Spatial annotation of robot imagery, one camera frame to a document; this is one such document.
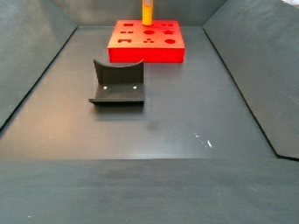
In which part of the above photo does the yellow oval peg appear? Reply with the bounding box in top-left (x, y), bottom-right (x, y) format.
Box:
top-left (143, 0), bottom-right (153, 25)

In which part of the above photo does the black curved holder stand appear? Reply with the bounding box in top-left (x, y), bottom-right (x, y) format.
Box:
top-left (88, 60), bottom-right (145, 105)

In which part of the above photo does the red shape sorter block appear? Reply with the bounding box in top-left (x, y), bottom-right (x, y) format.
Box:
top-left (106, 20), bottom-right (185, 63)

